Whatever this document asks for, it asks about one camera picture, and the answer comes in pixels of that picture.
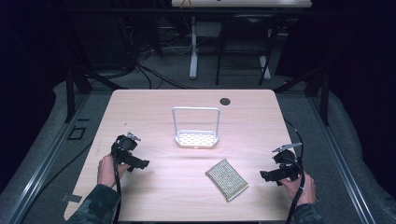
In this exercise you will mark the black metal frame post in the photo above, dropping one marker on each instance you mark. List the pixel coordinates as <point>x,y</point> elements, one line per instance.
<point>325,99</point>
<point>69,93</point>

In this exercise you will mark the dark equipment cabinet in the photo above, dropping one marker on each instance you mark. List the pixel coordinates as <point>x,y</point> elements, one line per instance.
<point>102,40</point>

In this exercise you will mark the person's left hand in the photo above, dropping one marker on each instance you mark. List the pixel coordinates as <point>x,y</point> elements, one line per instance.
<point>106,171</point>

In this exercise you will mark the white sponge holder rack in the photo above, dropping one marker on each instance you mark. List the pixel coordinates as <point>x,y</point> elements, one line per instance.
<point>196,139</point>

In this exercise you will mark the black tape square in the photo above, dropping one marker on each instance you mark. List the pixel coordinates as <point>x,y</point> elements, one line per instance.
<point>77,133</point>

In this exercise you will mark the white background desk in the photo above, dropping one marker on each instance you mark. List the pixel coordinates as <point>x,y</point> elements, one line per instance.
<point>243,3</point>

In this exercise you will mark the yellow grey scouring sponge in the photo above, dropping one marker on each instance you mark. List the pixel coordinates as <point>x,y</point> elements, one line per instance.
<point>226,179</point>

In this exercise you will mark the black chair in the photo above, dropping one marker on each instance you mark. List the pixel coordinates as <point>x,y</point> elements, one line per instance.
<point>246,31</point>

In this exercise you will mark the person's right hand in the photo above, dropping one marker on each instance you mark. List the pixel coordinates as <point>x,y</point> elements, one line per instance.
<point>306,189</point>

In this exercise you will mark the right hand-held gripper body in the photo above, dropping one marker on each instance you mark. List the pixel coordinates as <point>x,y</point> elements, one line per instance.
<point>285,161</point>

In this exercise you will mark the grey tape strip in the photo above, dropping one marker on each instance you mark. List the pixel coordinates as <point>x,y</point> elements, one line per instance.
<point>71,198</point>

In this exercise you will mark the aluminium floor rail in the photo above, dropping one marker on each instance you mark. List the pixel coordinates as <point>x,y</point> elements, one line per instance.
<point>40,168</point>
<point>342,168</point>

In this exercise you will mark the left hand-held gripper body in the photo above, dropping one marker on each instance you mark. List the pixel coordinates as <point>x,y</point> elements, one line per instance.
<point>125,145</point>

